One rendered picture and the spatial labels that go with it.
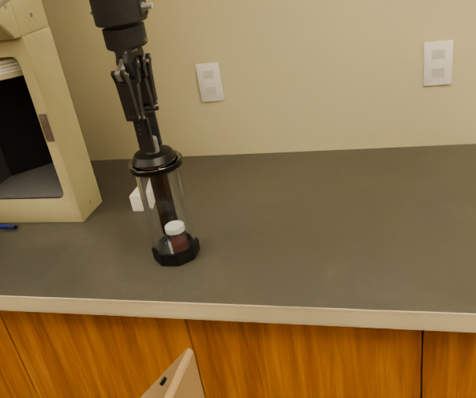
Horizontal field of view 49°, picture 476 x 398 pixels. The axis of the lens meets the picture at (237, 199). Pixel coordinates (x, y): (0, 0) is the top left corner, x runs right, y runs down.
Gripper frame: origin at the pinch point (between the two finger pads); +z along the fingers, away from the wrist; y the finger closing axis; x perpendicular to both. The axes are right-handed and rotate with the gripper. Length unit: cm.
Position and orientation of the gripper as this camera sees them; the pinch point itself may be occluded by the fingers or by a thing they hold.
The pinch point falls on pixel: (148, 132)
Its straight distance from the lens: 103.1
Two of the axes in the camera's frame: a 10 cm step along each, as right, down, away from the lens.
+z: 1.4, 8.7, 4.6
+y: 2.2, -4.9, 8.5
